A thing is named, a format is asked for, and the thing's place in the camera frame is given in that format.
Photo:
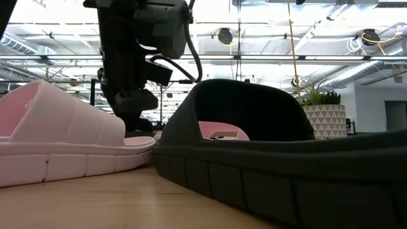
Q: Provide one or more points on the pink rubber slide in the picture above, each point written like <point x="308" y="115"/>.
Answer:
<point x="222" y="126"/>
<point x="63" y="127"/>

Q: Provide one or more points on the black rubber slide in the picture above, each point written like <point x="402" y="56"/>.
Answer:
<point x="254" y="165"/>

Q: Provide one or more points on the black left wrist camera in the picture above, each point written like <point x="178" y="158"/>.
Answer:
<point x="159" y="73"/>

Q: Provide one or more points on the silver ventilation duct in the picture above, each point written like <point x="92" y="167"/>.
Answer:
<point x="349" y="72"/>

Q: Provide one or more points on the grey door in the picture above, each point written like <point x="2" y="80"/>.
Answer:
<point x="395" y="116"/>

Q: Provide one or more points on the green plant in patterned pot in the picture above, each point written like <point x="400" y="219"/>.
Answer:
<point x="324" y="117"/>

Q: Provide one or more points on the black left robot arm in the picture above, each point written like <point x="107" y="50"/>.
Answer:
<point x="121" y="38"/>

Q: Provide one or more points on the black aluminium frame rail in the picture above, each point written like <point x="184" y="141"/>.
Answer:
<point x="93" y="92"/>

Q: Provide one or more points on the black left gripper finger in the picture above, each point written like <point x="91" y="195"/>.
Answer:
<point x="133" y="124"/>
<point x="146" y="124"/>

